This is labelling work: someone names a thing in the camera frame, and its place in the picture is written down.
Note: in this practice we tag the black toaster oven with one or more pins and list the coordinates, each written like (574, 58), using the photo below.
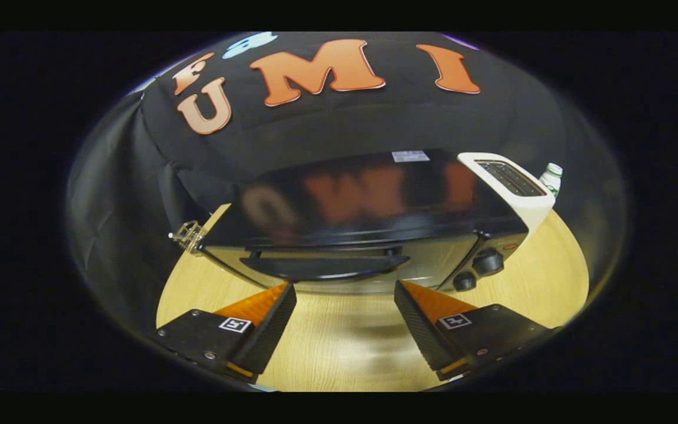
(374, 194)

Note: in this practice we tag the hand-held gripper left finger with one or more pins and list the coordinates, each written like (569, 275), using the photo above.
(271, 330)

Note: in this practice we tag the white pop-up toaster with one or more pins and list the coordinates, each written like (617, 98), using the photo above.
(527, 206)

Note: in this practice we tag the black backdrop cloth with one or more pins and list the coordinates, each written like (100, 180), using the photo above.
(374, 123)

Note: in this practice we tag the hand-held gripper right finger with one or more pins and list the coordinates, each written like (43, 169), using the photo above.
(418, 330)

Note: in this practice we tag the white bottle green label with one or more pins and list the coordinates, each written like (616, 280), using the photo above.
(551, 179)

